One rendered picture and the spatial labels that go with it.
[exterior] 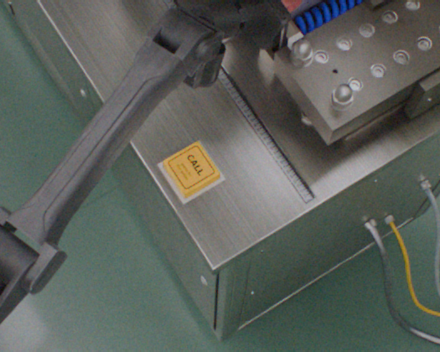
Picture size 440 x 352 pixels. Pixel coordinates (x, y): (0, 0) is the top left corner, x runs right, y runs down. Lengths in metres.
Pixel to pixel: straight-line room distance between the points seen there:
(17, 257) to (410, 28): 0.72
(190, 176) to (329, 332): 0.99
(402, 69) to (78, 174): 0.55
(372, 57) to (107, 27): 0.47
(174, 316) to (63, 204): 1.18
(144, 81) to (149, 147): 0.31
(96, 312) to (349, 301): 0.65
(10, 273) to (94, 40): 0.55
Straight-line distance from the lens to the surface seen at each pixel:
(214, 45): 1.23
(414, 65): 1.45
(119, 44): 1.59
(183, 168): 1.46
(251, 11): 1.32
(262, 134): 1.51
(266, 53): 1.54
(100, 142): 1.19
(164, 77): 1.21
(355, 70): 1.43
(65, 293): 2.37
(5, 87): 2.60
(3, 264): 1.19
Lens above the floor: 2.29
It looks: 70 degrees down
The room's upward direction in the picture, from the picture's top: 2 degrees clockwise
